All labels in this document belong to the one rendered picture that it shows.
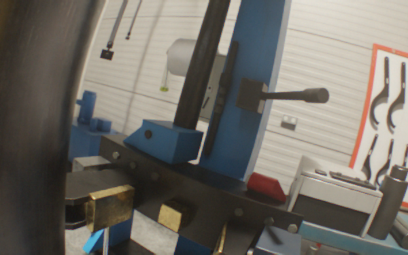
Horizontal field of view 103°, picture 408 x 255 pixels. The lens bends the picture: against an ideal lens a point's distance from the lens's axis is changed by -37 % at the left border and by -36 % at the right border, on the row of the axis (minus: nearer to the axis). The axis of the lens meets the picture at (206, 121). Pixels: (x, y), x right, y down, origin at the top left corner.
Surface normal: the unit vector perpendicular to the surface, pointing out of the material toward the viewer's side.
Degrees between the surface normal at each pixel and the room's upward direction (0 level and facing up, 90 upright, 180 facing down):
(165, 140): 90
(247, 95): 90
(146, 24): 90
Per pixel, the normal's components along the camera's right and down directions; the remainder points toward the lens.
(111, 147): -0.40, -0.04
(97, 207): 0.88, 0.26
